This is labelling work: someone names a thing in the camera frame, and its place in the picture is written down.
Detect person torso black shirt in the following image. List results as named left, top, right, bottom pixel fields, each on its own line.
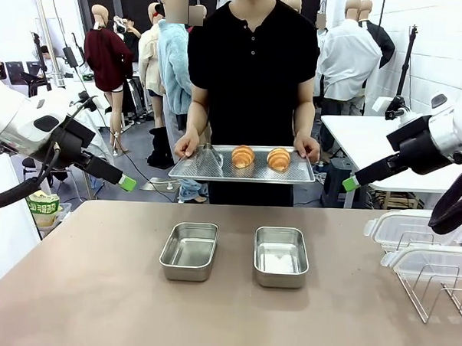
left=180, top=0, right=323, bottom=210

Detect golden croissant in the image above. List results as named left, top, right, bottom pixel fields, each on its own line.
left=231, top=144, right=257, bottom=170
left=266, top=145, right=293, bottom=172

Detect background person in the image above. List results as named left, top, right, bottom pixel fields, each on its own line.
left=112, top=15, right=143, bottom=65

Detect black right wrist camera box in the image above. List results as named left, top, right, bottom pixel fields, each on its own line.
left=385, top=113, right=434, bottom=154

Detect black boots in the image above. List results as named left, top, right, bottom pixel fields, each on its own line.
left=146, top=125, right=177, bottom=170

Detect mannequin in white shirt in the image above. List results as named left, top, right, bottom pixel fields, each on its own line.
left=317, top=0, right=386, bottom=117

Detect person's right hand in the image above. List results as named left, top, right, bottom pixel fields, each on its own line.
left=172, top=129, right=202, bottom=160

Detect mannequin in maroon shirt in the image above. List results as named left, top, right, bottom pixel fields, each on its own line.
left=79, top=4, right=138, bottom=155

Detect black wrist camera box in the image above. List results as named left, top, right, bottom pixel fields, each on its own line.
left=385, top=113, right=434, bottom=154
left=62, top=113, right=99, bottom=151

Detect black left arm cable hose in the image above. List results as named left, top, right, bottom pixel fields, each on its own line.
left=0, top=142, right=61, bottom=217

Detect green yellow snack bag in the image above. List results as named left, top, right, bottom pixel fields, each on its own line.
left=25, top=189, right=63, bottom=228

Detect person's left hand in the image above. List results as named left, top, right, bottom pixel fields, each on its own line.
left=293, top=132, right=323, bottom=163

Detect mannequin in blue fleece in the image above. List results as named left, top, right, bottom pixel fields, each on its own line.
left=152, top=18, right=196, bottom=142

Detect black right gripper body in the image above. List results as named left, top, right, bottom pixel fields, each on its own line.
left=395, top=145, right=452, bottom=178

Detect white side table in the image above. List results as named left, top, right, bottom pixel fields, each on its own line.
left=316, top=113, right=462, bottom=214

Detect clear plastic bin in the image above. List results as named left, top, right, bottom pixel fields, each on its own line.
left=40, top=201, right=74, bottom=239

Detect metal wire lid rack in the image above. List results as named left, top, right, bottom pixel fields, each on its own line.
left=377, top=230, right=462, bottom=326

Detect silver light stand pole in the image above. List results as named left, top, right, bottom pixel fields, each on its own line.
left=27, top=0, right=70, bottom=90

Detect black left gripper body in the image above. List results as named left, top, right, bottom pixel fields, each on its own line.
left=46, top=139, right=103, bottom=174

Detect blue jeans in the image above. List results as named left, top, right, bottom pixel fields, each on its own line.
left=177, top=177, right=211, bottom=205

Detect clear plastic container lid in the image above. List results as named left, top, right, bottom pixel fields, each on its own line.
left=378, top=243, right=462, bottom=306
left=362, top=207, right=462, bottom=256

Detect perforated metal baking tray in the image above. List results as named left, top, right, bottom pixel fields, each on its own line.
left=167, top=140, right=318, bottom=186

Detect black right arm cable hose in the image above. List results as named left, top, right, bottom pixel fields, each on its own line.
left=427, top=160, right=462, bottom=237

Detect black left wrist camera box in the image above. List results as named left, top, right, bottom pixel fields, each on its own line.
left=62, top=113, right=99, bottom=151

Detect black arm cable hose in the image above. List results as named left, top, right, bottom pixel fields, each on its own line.
left=427, top=160, right=462, bottom=237
left=0, top=142, right=61, bottom=217

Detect person's right forearm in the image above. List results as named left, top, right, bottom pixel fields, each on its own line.
left=184, top=85, right=215, bottom=141

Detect metal tongs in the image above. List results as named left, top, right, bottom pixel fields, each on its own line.
left=194, top=142, right=226, bottom=178

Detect mannequin in black jacket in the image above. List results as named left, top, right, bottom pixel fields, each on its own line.
left=356, top=0, right=399, bottom=70

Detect person's left forearm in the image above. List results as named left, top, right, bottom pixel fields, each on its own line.
left=292, top=90, right=316, bottom=139

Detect rectangular steel container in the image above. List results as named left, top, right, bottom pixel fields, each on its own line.
left=157, top=220, right=220, bottom=284
left=251, top=225, right=311, bottom=291

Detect mannequin in cream jacket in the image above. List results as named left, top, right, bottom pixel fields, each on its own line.
left=134, top=2, right=170, bottom=129

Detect black tripod stand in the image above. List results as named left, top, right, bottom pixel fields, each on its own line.
left=394, top=23, right=420, bottom=100

